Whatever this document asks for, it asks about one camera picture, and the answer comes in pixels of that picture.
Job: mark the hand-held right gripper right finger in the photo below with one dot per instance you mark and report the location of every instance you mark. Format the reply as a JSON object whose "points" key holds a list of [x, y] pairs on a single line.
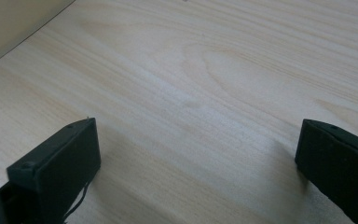
{"points": [[335, 161]]}

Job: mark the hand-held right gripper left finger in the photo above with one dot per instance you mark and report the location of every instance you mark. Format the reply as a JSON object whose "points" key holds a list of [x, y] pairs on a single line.
{"points": [[56, 168]]}

